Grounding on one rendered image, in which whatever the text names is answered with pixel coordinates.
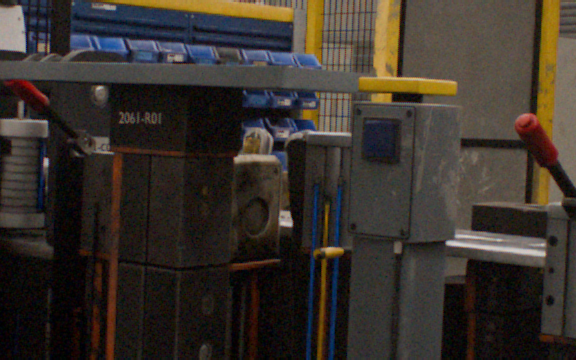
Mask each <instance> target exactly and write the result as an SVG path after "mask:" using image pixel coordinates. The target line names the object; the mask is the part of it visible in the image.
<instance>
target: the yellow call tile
mask: <svg viewBox="0 0 576 360"><path fill-rule="evenodd" d="M358 91H360V92H367V93H382V94H392V98H391V103H414V104H423V95H424V96H455V95H456V82H454V81H445V80H434V79H423V78H392V77H360V78H359V80H358Z"/></svg>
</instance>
